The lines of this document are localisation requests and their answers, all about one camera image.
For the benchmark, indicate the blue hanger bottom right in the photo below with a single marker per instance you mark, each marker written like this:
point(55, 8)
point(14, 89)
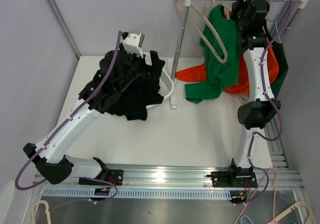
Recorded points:
point(245, 219)

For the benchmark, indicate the pink wire hanger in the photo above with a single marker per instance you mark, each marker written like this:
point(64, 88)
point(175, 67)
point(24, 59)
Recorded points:
point(265, 27)

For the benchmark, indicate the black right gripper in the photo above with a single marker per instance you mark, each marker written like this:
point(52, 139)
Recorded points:
point(240, 2)

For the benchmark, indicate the dark green t shirt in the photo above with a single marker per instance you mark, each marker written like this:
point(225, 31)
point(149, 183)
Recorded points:
point(277, 67)

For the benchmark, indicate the aluminium mounting rail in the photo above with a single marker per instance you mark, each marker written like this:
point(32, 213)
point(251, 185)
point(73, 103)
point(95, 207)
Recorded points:
point(181, 177)

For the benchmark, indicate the white perforated plastic basket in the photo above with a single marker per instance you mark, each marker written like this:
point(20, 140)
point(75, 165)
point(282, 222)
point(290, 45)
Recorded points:
point(165, 83)

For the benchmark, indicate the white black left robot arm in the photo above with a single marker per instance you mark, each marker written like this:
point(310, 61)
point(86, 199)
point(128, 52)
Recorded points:
point(124, 84)

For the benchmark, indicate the black t shirt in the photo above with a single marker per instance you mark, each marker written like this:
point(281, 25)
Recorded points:
point(133, 101)

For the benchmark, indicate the blue wire hanger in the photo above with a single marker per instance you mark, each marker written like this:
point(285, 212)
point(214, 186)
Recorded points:
point(276, 20)

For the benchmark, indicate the pink hanger bottom right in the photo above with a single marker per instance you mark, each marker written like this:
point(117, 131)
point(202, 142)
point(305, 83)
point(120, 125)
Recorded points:
point(253, 197)

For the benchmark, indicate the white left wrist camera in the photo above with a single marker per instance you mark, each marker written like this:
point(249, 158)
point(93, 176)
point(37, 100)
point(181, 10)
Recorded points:
point(133, 42)

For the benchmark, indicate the white slotted cable duct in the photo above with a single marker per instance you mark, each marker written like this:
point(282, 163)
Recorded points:
point(138, 193)

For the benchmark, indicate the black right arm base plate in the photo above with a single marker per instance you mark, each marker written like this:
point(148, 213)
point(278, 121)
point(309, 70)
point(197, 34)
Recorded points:
point(224, 179)

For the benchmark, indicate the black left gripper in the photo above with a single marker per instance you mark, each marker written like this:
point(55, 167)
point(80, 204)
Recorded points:
point(157, 64)

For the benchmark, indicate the white metal clothes rack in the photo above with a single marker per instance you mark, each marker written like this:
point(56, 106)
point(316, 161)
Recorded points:
point(183, 6)

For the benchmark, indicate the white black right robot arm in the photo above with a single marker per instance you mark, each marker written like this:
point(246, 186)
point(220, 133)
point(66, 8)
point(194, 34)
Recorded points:
point(261, 107)

